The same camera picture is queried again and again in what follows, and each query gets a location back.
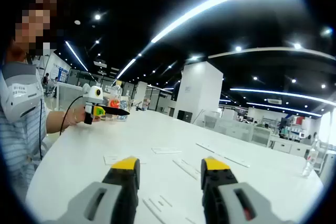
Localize thin black device cable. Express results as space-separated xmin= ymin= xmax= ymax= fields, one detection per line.
xmin=38 ymin=98 xmax=45 ymax=161

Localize black cabinet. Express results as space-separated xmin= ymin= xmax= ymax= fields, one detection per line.
xmin=177 ymin=110 xmax=194 ymax=123

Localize white socket holder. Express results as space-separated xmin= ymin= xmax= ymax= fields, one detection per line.
xmin=151 ymin=147 xmax=182 ymax=155

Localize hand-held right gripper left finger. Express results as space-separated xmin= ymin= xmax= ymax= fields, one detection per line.
xmin=43 ymin=155 xmax=141 ymax=224

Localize clear plastic bottle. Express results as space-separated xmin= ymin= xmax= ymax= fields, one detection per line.
xmin=301 ymin=134 xmax=322 ymax=178

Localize clear glass jar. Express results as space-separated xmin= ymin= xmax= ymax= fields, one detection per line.
xmin=106 ymin=100 xmax=130 ymax=122

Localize long ceiling light strip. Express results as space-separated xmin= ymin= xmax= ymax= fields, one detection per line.
xmin=229 ymin=88 xmax=331 ymax=107

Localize wide ceiling light strip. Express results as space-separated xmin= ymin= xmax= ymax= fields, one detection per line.
xmin=150 ymin=0 xmax=302 ymax=44

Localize person's left hand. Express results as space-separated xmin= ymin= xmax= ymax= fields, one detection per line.
xmin=74 ymin=107 xmax=102 ymax=126

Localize person's striped shirt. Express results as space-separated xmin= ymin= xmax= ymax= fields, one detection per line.
xmin=0 ymin=77 xmax=53 ymax=201

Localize white office partition desks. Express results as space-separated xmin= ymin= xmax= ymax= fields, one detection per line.
xmin=204 ymin=114 xmax=271 ymax=144

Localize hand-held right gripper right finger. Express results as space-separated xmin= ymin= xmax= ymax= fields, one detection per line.
xmin=201 ymin=156 xmax=289 ymax=224

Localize curved ceiling light ring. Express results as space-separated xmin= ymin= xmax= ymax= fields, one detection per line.
xmin=208 ymin=46 xmax=336 ymax=61

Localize grey white chest device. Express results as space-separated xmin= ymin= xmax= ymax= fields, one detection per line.
xmin=1 ymin=61 xmax=44 ymax=125

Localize white square pillar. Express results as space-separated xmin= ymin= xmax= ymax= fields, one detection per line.
xmin=174 ymin=60 xmax=224 ymax=120

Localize beaded bracelet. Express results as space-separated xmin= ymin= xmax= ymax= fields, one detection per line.
xmin=67 ymin=108 xmax=77 ymax=126

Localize long white panel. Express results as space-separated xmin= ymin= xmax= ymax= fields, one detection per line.
xmin=196 ymin=142 xmax=250 ymax=168

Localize white mesh chair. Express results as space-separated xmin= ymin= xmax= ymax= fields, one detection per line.
xmin=313 ymin=140 xmax=331 ymax=175

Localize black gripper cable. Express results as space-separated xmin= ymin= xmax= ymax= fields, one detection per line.
xmin=59 ymin=95 xmax=87 ymax=136

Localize white socket holder cover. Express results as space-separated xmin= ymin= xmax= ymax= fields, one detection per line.
xmin=172 ymin=157 xmax=202 ymax=180

